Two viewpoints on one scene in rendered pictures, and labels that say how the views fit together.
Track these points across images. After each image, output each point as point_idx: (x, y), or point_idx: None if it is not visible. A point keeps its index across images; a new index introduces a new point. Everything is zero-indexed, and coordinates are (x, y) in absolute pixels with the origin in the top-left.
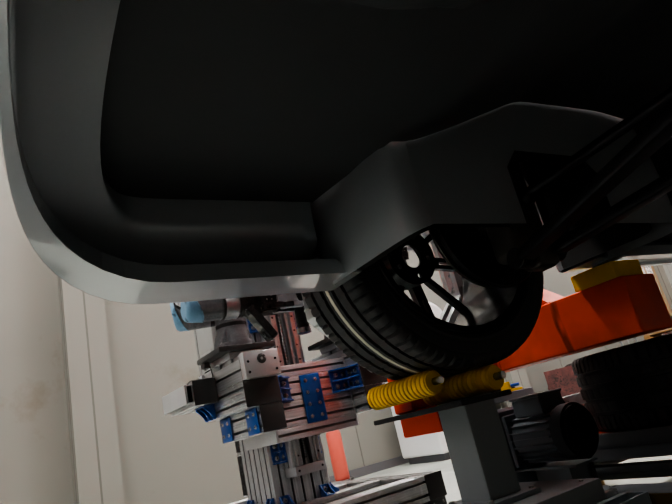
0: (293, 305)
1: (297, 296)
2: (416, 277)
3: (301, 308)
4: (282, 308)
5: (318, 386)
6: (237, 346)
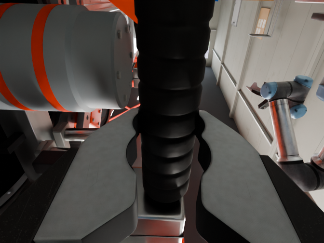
0: (67, 151)
1: (142, 156)
2: None
3: (139, 101)
4: (101, 209)
5: None
6: None
